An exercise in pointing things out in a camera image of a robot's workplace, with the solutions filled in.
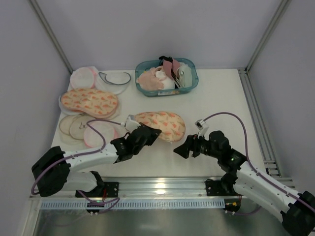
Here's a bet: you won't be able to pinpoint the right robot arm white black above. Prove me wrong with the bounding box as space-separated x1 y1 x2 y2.
174 131 315 236

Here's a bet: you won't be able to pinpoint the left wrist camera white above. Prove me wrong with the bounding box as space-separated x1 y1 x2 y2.
125 115 140 132

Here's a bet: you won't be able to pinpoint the pink rim round mesh bag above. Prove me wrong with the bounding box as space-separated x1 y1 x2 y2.
83 121 119 148

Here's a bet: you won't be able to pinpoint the frame post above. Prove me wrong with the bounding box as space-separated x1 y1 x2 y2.
245 0 291 73
28 0 73 73

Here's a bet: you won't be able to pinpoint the right base connector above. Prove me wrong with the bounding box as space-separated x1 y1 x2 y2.
223 201 241 215

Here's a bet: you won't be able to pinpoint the beige round mesh bags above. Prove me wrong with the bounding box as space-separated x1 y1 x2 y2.
59 114 94 145

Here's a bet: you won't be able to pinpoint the pink bra in basket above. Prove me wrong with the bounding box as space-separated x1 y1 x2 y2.
136 66 165 91

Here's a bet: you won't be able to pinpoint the floral mesh laundry bag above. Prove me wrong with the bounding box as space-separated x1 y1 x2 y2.
131 111 186 143

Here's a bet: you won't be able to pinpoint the black mounting plate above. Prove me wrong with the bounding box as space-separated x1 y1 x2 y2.
102 181 119 199
204 179 225 197

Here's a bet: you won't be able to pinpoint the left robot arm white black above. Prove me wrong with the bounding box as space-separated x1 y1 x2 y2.
31 123 161 197

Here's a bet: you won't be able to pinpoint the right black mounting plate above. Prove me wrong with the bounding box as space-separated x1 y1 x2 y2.
204 179 225 197

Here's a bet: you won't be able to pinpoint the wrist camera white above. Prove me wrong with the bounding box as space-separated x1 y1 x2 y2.
195 119 209 137
125 115 140 132

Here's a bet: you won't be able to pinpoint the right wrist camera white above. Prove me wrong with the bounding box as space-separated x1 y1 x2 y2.
195 119 209 137

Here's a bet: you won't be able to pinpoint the mauve bra with black straps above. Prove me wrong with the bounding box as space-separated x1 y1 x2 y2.
158 56 181 81

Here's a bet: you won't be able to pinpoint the left base connector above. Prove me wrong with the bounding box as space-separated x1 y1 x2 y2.
86 201 105 216

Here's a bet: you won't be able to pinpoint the stacked floral laundry bags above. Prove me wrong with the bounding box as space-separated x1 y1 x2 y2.
60 88 119 118

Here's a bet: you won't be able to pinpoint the right frame post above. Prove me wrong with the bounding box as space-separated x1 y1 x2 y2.
245 0 291 73

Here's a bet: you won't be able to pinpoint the left frame post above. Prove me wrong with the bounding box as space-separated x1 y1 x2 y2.
28 0 73 73

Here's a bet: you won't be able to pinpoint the slotted cable duct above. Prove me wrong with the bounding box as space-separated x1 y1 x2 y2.
40 199 225 210

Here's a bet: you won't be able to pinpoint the white pink round mesh bag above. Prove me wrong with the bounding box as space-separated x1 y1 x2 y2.
70 66 98 89

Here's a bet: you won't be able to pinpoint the grey white bra in basket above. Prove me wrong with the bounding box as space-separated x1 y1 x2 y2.
176 62 192 88

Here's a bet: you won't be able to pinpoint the base connector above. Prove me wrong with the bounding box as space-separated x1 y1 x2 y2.
86 201 105 216
223 201 241 215

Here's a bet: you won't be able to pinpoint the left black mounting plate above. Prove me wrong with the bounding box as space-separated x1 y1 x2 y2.
102 181 119 199

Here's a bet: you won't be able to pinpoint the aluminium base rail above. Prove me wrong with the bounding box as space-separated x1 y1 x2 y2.
31 173 228 199

